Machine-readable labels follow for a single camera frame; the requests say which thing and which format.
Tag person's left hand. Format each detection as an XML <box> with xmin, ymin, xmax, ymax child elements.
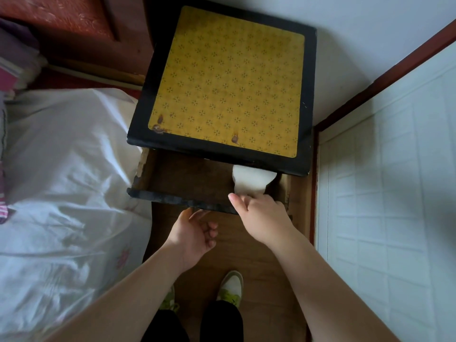
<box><xmin>166</xmin><ymin>208</ymin><xmax>219</xmax><ymax>270</ymax></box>

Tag person's right hand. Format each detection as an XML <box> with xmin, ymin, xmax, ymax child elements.
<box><xmin>228</xmin><ymin>193</ymin><xmax>304</xmax><ymax>247</ymax></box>

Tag person's right forearm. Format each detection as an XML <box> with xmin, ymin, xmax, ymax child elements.
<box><xmin>265</xmin><ymin>229</ymin><xmax>407</xmax><ymax>342</ymax></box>

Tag person's left forearm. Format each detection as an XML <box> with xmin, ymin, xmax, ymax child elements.
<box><xmin>43</xmin><ymin>242</ymin><xmax>191</xmax><ymax>342</ymax></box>

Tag black wooden drawer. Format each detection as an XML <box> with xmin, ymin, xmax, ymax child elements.
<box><xmin>127</xmin><ymin>147</ymin><xmax>293</xmax><ymax>215</ymax></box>

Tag white and green right shoe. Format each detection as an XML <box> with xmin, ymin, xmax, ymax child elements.
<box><xmin>216</xmin><ymin>270</ymin><xmax>244</xmax><ymax>307</ymax></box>

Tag white and green shoe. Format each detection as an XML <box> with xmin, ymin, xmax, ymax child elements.
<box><xmin>216</xmin><ymin>270</ymin><xmax>244</xmax><ymax>307</ymax></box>
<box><xmin>158</xmin><ymin>285</ymin><xmax>181</xmax><ymax>314</ymax></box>

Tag white and green left shoe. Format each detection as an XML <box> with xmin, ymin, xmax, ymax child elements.
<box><xmin>158</xmin><ymin>285</ymin><xmax>181</xmax><ymax>314</ymax></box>

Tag black trousers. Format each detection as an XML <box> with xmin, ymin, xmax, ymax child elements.
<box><xmin>140</xmin><ymin>300</ymin><xmax>245</xmax><ymax>342</ymax></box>

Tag yellow patterned top panel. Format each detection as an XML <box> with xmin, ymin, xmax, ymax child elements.
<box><xmin>147</xmin><ymin>5</ymin><xmax>306</xmax><ymax>159</ymax></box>

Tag black wooden nightstand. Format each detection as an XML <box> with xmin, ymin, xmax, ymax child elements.
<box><xmin>127</xmin><ymin>0</ymin><xmax>318</xmax><ymax>178</ymax></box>

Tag white bed cover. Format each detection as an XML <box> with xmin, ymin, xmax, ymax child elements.
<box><xmin>0</xmin><ymin>87</ymin><xmax>154</xmax><ymax>342</ymax></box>

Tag white panelled door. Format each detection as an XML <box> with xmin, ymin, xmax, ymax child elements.
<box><xmin>316</xmin><ymin>42</ymin><xmax>456</xmax><ymax>342</ymax></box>

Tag red-brown wooden headboard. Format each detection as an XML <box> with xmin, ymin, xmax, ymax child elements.
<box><xmin>0</xmin><ymin>0</ymin><xmax>154</xmax><ymax>91</ymax></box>

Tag pile of folded clothes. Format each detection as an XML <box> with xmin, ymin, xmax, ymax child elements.
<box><xmin>0</xmin><ymin>17</ymin><xmax>48</xmax><ymax>101</ymax></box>

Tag red-brown door frame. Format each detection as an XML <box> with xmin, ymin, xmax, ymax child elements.
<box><xmin>309</xmin><ymin>20</ymin><xmax>456</xmax><ymax>247</ymax></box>

